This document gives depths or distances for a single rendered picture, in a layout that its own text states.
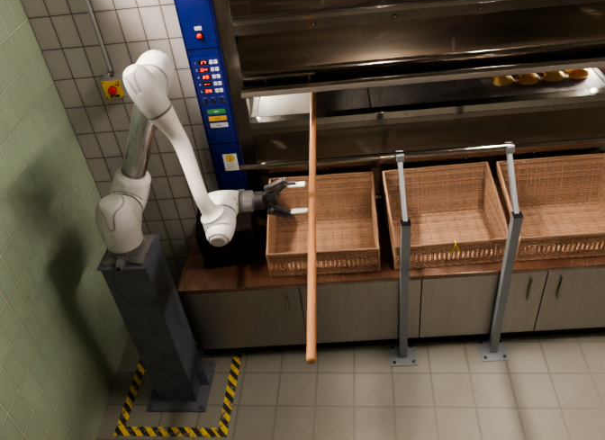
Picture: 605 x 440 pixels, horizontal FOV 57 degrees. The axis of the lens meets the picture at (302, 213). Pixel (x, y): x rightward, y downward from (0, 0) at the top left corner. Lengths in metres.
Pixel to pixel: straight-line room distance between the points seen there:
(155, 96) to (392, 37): 1.16
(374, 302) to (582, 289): 1.02
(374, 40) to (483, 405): 1.84
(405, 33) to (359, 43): 0.21
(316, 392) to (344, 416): 0.20
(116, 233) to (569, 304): 2.22
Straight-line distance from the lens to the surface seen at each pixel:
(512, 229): 2.64
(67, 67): 2.94
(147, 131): 2.34
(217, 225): 2.15
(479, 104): 2.93
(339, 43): 2.69
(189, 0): 2.63
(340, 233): 3.02
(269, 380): 3.17
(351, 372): 3.15
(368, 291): 2.85
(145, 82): 2.06
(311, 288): 1.90
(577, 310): 3.25
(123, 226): 2.38
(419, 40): 2.72
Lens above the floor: 2.58
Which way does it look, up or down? 39 degrees down
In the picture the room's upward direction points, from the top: 7 degrees counter-clockwise
